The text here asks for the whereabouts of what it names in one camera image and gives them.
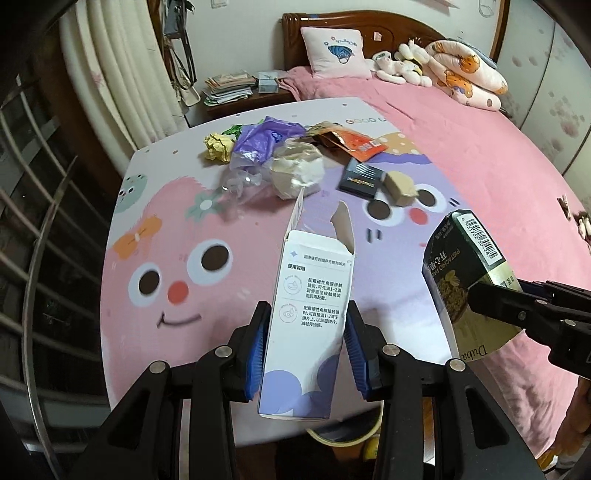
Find white purple carton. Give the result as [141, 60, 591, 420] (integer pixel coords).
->
[259, 192, 356, 421]

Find dark green pistachio box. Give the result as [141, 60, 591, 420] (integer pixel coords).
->
[423, 210, 521, 362]

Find small tan box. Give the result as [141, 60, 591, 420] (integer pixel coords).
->
[383, 171, 418, 207]

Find clear plastic bag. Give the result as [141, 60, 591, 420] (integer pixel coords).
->
[219, 156, 270, 207]

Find small black box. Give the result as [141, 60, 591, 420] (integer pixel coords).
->
[338, 158, 385, 200]

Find white paper ball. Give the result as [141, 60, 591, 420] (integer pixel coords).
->
[270, 139, 325, 200]

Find yellow paper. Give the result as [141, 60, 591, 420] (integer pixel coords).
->
[204, 133, 235, 164]

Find purple plastic bag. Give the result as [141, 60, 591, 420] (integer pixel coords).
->
[229, 116, 307, 170]

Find orange foil packet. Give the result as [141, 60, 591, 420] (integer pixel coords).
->
[307, 122, 387, 162]

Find green paper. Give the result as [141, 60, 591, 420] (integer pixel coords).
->
[222, 124, 254, 138]

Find dark trash bin yellow rim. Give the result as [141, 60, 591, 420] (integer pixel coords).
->
[307, 402, 384, 448]

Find person right hand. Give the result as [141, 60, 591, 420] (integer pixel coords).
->
[537, 377, 591, 470]

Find pink bed blanket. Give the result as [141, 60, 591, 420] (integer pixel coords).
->
[283, 67, 590, 456]

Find cartoon printed tablecloth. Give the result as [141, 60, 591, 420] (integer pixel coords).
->
[100, 90, 462, 404]

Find rolled bear print quilt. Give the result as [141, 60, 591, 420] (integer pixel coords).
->
[424, 40, 508, 111]

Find metal window grille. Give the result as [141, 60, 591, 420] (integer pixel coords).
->
[1, 70, 108, 462]

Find white plush toy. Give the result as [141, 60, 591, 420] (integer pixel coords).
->
[372, 40, 433, 87]

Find wooden nightstand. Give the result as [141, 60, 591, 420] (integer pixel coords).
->
[184, 89, 296, 127]

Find stack of books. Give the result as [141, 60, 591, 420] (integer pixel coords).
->
[204, 72, 256, 107]

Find light blue tissue box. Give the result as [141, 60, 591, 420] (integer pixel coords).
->
[256, 71, 280, 95]

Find wooden headboard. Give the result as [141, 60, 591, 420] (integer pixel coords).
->
[280, 10, 464, 70]

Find pink cartoon pillow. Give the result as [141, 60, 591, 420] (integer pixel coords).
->
[301, 27, 372, 79]

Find cream curtain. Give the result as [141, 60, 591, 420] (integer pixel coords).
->
[59, 1, 187, 173]

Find hanging grey bag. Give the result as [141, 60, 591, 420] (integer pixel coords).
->
[163, 0, 200, 109]

